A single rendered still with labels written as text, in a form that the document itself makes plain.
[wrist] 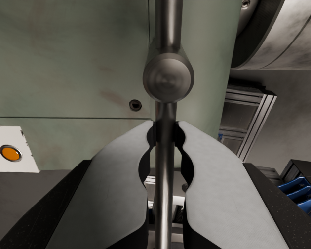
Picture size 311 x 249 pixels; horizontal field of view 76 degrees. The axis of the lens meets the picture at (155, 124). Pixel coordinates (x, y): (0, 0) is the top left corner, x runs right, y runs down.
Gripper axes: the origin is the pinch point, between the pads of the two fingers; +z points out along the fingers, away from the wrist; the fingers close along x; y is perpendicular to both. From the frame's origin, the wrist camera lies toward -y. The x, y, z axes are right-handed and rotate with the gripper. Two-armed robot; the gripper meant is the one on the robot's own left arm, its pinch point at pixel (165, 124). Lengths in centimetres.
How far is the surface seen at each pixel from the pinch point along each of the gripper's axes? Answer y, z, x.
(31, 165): 12.5, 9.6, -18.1
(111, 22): -4.8, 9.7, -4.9
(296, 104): 61, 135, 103
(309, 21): -4.5, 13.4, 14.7
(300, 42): -2.3, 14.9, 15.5
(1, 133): 7.2, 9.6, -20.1
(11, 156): 10.7, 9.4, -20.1
